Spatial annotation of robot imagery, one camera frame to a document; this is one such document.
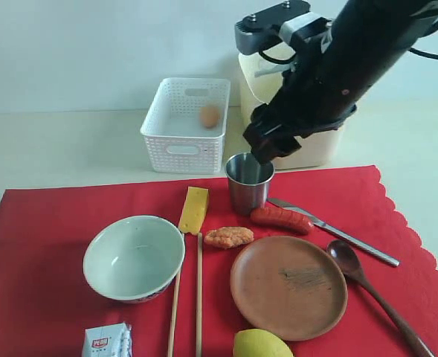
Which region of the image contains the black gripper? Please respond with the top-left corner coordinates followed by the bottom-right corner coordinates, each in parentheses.
top-left (243, 62), bottom-right (356, 164)

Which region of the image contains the stainless steel cup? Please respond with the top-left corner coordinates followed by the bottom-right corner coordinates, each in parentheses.
top-left (225, 152), bottom-right (275, 216)

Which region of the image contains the brown egg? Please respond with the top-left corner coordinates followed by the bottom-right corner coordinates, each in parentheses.
top-left (199, 106), bottom-right (221, 129)

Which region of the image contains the yellow cheese wedge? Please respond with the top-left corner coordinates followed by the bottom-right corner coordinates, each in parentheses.
top-left (178, 187), bottom-right (209, 235)

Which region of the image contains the fried chicken nugget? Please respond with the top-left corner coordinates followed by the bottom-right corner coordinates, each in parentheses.
top-left (204, 227), bottom-right (254, 249)

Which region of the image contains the yellow lemon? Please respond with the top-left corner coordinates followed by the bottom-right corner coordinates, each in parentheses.
top-left (233, 329), bottom-right (294, 357)

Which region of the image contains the white milk carton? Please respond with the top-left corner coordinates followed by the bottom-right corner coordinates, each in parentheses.
top-left (81, 322), bottom-right (132, 357)

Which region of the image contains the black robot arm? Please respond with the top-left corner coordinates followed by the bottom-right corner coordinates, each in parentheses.
top-left (235, 1), bottom-right (438, 164)

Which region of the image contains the cream plastic storage bin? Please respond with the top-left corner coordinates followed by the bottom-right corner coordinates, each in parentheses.
top-left (238, 54), bottom-right (344, 170)

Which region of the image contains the white perforated plastic basket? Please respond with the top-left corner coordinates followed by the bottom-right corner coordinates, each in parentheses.
top-left (140, 77), bottom-right (231, 174)

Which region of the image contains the red grilled sausage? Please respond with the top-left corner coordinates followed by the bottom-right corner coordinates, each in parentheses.
top-left (250, 207), bottom-right (314, 235)

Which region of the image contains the stainless steel table knife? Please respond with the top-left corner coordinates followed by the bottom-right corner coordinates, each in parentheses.
top-left (267, 198), bottom-right (400, 268)

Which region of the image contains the right wooden chopstick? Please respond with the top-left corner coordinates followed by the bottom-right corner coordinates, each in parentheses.
top-left (196, 232), bottom-right (203, 357)

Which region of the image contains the wooden chopstick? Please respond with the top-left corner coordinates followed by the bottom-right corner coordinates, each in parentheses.
top-left (196, 232), bottom-right (203, 357)
top-left (167, 269), bottom-right (181, 357)

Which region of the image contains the dark wooden spoon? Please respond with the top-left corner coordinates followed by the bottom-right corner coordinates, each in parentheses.
top-left (326, 240), bottom-right (434, 357)

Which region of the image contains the red scalloped table mat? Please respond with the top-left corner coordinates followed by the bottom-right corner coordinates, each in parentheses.
top-left (0, 166), bottom-right (438, 356)

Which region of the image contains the brown round plate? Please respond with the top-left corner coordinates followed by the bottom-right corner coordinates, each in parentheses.
top-left (230, 236), bottom-right (348, 341)

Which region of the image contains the white ceramic bowl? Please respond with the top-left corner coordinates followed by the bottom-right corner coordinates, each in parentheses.
top-left (83, 215), bottom-right (185, 303)

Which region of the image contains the left wooden chopstick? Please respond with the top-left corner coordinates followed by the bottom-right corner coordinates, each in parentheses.
top-left (167, 269), bottom-right (181, 357)

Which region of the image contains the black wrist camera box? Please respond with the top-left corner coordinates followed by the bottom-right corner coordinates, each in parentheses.
top-left (234, 0), bottom-right (311, 55)

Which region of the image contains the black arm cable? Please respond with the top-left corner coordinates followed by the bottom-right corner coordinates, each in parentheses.
top-left (408, 10), bottom-right (438, 62)

